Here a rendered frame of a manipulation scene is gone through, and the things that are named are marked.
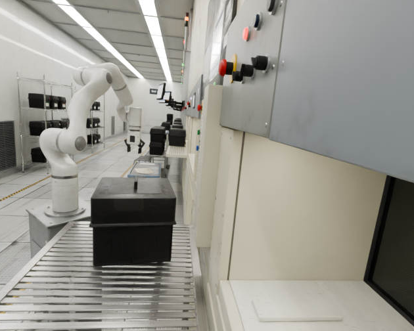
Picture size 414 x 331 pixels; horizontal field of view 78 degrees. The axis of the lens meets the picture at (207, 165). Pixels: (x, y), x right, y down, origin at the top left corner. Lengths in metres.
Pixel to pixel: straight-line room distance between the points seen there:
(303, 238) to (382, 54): 0.63
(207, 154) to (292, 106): 0.52
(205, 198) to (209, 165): 0.11
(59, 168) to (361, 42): 1.34
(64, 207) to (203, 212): 0.83
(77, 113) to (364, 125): 1.35
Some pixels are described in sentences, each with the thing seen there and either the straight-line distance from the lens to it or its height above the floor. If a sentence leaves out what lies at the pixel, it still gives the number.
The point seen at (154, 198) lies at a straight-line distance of 0.91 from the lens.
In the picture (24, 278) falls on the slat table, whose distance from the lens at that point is 1.05.
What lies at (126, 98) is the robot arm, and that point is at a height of 1.37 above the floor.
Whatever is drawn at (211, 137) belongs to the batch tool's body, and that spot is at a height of 1.24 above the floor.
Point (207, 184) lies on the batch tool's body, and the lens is 0.82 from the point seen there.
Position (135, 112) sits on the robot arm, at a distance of 1.86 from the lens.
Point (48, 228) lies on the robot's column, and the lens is 1.40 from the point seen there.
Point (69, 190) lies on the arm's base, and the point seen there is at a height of 0.89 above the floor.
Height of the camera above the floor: 1.31
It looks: 11 degrees down
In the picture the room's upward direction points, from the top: 5 degrees clockwise
